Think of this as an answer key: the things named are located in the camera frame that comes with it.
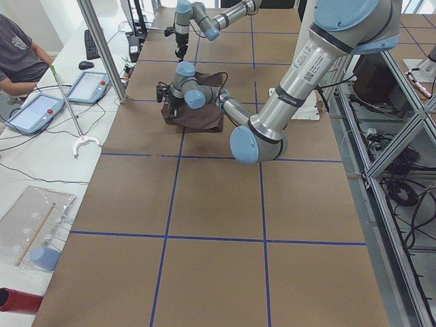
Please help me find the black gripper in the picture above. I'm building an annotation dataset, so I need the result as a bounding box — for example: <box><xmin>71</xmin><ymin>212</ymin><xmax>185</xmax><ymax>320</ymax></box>
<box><xmin>168</xmin><ymin>90</ymin><xmax>184</xmax><ymax>119</ymax></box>
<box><xmin>174</xmin><ymin>32</ymin><xmax>189</xmax><ymax>62</ymax></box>

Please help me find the black keyboard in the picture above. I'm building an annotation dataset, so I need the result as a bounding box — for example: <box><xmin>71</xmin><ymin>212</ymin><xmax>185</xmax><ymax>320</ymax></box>
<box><xmin>84</xmin><ymin>29</ymin><xmax>100</xmax><ymax>60</ymax></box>

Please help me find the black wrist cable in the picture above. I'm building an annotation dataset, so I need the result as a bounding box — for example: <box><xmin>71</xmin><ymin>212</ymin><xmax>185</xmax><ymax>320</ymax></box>
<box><xmin>204</xmin><ymin>71</ymin><xmax>236</xmax><ymax>113</ymax></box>

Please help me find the black computer mouse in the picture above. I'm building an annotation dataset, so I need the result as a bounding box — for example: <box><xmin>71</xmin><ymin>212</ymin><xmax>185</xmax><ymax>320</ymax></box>
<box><xmin>78</xmin><ymin>61</ymin><xmax>95</xmax><ymax>70</ymax></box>

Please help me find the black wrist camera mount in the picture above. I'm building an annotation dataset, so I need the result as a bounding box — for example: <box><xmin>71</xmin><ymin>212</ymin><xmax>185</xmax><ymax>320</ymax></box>
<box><xmin>156</xmin><ymin>82</ymin><xmax>170</xmax><ymax>103</ymax></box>

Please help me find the red cylinder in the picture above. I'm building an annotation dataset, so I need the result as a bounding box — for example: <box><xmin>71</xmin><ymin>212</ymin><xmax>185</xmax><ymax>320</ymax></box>
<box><xmin>1</xmin><ymin>287</ymin><xmax>44</xmax><ymax>315</ymax></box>

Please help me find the far teach pendant tablet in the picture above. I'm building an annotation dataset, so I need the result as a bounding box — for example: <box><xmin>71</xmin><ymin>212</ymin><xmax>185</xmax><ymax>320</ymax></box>
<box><xmin>67</xmin><ymin>71</ymin><xmax>110</xmax><ymax>104</ymax></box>

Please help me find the white reacher grabber stick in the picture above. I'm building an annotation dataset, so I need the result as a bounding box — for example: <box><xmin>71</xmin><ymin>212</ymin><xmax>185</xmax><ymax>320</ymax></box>
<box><xmin>50</xmin><ymin>64</ymin><xmax>102</xmax><ymax>159</ymax></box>

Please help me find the near teach pendant tablet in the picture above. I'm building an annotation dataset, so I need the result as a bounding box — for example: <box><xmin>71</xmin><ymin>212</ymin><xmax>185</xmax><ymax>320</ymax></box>
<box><xmin>5</xmin><ymin>93</ymin><xmax>65</xmax><ymax>135</ymax></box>

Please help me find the seated person grey shirt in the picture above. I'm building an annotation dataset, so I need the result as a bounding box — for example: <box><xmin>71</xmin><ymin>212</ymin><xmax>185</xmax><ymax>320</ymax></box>
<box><xmin>1</xmin><ymin>14</ymin><xmax>54</xmax><ymax>96</ymax></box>

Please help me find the aluminium frame post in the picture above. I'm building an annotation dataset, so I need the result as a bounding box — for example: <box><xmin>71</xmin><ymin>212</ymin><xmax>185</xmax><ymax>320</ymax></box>
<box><xmin>77</xmin><ymin>0</ymin><xmax>127</xmax><ymax>104</ymax></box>

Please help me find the brown t-shirt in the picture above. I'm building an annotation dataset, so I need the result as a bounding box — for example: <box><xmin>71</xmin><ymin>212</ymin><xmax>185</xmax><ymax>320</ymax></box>
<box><xmin>161</xmin><ymin>72</ymin><xmax>223</xmax><ymax>132</ymax></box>

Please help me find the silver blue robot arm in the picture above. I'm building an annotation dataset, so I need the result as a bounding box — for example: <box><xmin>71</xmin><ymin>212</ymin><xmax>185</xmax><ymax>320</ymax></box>
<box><xmin>164</xmin><ymin>1</ymin><xmax>262</xmax><ymax>61</ymax></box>
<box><xmin>165</xmin><ymin>0</ymin><xmax>402</xmax><ymax>164</ymax></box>

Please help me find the teach pendant tablet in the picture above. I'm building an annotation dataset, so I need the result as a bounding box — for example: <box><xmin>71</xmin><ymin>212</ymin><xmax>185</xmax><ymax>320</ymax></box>
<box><xmin>5</xmin><ymin>93</ymin><xmax>65</xmax><ymax>135</ymax></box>
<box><xmin>67</xmin><ymin>71</ymin><xmax>110</xmax><ymax>104</ymax></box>

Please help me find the clear plastic bag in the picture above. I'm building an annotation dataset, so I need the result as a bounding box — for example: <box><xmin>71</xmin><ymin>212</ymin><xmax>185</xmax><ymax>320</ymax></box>
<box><xmin>1</xmin><ymin>187</ymin><xmax>76</xmax><ymax>273</ymax></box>

